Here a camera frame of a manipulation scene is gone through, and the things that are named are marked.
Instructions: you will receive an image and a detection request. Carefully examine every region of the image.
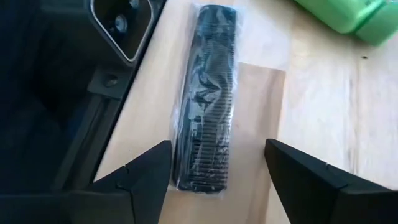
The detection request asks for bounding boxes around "small black camera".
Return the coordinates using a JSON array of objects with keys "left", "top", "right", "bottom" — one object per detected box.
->
[{"left": 40, "top": 0, "right": 167, "bottom": 68}]

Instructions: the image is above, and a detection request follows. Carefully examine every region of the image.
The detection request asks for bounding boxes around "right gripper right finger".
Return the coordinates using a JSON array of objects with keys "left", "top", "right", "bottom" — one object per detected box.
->
[{"left": 264, "top": 138, "right": 398, "bottom": 224}]

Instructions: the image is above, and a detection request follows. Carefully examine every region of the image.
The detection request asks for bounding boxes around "black comb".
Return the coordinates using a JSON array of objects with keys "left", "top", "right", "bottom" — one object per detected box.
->
[{"left": 169, "top": 2, "right": 246, "bottom": 200}]

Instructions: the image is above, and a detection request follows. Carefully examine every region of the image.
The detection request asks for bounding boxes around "black aluminium rig frame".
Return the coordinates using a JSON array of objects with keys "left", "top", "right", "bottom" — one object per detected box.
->
[{"left": 0, "top": 0, "right": 169, "bottom": 194}]

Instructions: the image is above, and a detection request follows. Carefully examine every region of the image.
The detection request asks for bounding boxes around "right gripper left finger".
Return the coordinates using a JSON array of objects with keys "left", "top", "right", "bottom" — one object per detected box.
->
[{"left": 0, "top": 139, "right": 172, "bottom": 224}]

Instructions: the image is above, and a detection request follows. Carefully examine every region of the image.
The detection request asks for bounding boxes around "green shampoo bottle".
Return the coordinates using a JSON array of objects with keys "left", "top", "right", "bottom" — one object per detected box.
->
[{"left": 294, "top": 0, "right": 398, "bottom": 47}]

